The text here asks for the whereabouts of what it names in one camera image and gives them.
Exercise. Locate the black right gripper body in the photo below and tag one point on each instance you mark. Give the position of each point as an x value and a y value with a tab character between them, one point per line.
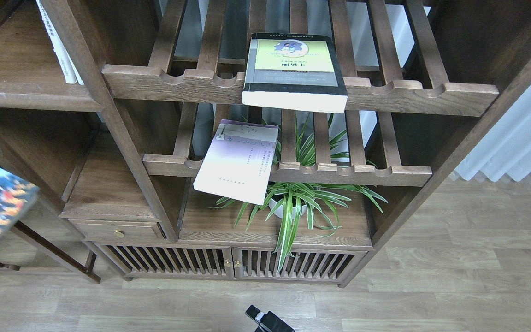
267	322

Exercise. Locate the white plant pot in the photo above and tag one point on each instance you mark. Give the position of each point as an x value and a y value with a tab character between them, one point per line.
280	210

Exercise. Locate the spider plant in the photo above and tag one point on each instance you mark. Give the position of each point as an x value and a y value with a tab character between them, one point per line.
311	193

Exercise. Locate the lavender white paperback book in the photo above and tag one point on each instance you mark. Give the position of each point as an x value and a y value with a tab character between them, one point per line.
238	162

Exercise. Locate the brass drawer knob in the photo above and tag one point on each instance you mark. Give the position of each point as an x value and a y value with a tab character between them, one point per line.
119	233

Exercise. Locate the dark wooden bookshelf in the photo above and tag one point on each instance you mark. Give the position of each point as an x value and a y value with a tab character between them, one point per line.
426	79

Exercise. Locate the green and black thick book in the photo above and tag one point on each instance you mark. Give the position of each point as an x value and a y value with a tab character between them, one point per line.
298	72

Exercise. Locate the white upright book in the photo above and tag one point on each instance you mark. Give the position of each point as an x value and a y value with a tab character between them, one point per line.
58	48
78	77

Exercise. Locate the white curtain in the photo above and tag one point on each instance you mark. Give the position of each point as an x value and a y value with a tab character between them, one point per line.
505	151

